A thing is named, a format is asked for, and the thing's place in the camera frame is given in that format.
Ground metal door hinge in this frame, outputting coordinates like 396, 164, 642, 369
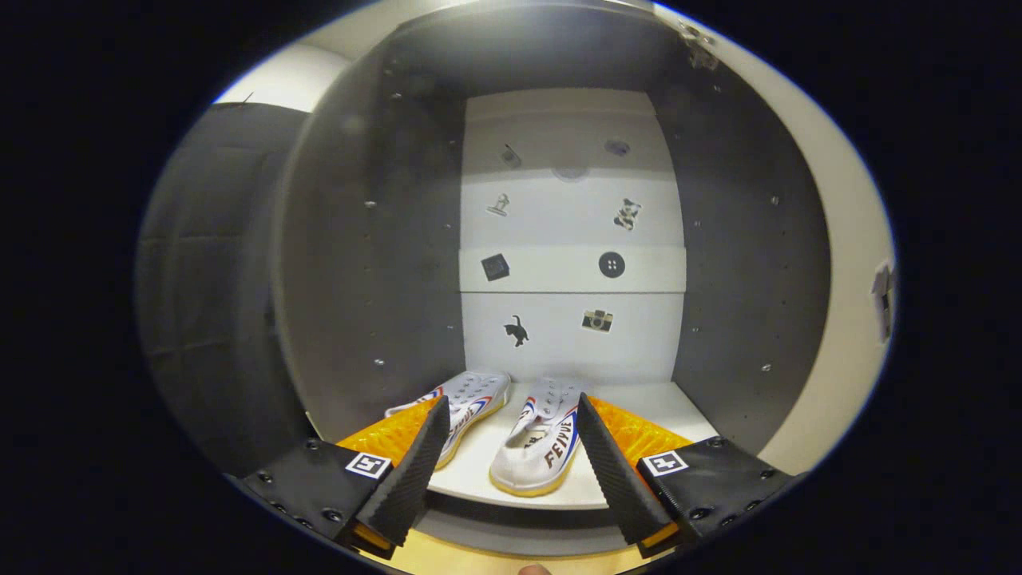
679, 22, 719, 71

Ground white canvas shoe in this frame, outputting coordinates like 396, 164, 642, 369
489, 377, 592, 498
385, 371, 512, 470

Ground dark grey shoe cabinet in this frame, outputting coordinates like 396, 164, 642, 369
275, 0, 831, 560

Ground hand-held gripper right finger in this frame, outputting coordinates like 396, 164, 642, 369
576, 393, 793, 558

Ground black backdrop cloth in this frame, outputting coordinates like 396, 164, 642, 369
136, 102, 312, 480

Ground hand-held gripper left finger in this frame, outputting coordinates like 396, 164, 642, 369
240, 396, 452, 560

